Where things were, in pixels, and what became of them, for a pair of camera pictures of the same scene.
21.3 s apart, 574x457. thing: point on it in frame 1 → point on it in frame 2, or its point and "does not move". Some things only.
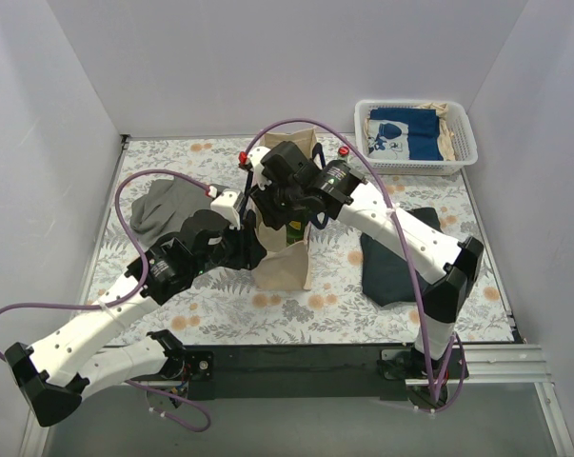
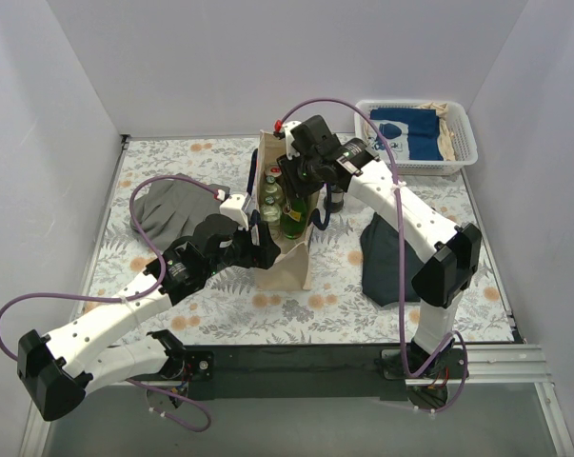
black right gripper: (274, 209) → (293, 178)
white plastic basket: (465, 147) does not move
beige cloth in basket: (445, 135) does not move
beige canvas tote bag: (288, 265) does not move
